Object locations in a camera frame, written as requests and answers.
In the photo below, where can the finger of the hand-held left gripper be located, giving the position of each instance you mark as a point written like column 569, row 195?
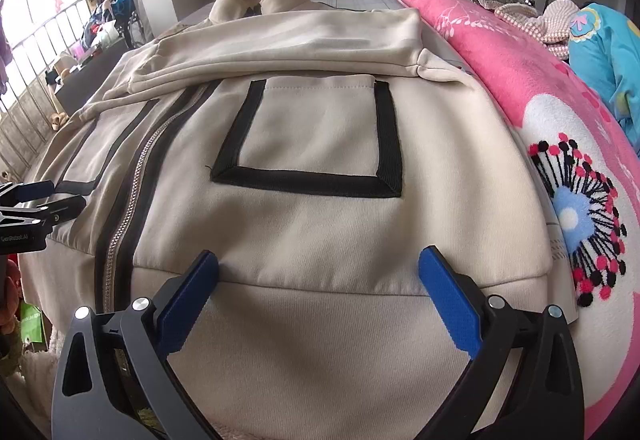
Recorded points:
column 32, row 190
column 62, row 209

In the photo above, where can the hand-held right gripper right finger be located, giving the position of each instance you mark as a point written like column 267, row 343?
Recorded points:
column 450, row 305

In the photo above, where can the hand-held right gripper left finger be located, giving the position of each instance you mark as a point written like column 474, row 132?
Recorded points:
column 192, row 305

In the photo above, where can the cream zip jacket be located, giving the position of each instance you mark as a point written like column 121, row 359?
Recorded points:
column 325, row 230

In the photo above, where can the green shopping bag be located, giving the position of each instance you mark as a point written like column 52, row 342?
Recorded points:
column 34, row 327

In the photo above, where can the dark cabinet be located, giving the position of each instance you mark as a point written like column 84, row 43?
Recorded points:
column 85, row 85

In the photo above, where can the metal window railing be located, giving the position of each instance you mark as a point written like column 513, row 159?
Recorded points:
column 35, row 60

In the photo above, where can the white fluffy blanket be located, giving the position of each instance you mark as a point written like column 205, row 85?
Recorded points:
column 32, row 375

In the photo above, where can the wheelchair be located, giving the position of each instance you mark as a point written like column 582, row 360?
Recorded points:
column 136, row 27

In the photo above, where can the blue bag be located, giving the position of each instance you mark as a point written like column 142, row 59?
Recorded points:
column 120, row 2

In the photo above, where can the pink floral blanket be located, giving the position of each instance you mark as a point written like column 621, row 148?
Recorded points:
column 500, row 60

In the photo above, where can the blue cartoon print blanket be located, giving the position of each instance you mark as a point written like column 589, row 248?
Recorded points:
column 605, row 55

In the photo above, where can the pink checkered cloth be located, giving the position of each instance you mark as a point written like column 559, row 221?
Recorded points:
column 550, row 25

